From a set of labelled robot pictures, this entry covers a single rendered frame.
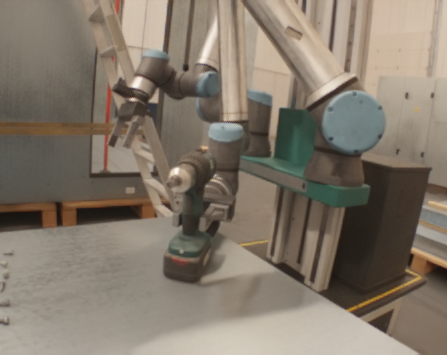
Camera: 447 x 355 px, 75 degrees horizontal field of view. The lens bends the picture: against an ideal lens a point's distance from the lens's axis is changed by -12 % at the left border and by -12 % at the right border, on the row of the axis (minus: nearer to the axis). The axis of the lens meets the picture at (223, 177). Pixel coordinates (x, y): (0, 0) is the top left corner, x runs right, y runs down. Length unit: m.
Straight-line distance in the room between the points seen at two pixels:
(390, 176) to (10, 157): 2.36
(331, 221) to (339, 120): 0.54
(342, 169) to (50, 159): 2.12
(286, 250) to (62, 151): 1.80
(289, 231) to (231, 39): 0.86
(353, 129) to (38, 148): 2.22
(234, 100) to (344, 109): 0.35
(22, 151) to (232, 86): 1.91
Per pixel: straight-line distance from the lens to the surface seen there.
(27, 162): 2.61
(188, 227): 0.62
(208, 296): 0.59
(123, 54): 1.84
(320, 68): 0.81
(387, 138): 7.32
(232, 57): 0.99
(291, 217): 1.44
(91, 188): 2.69
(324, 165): 0.97
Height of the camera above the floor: 0.97
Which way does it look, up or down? 12 degrees down
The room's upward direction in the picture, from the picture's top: 6 degrees clockwise
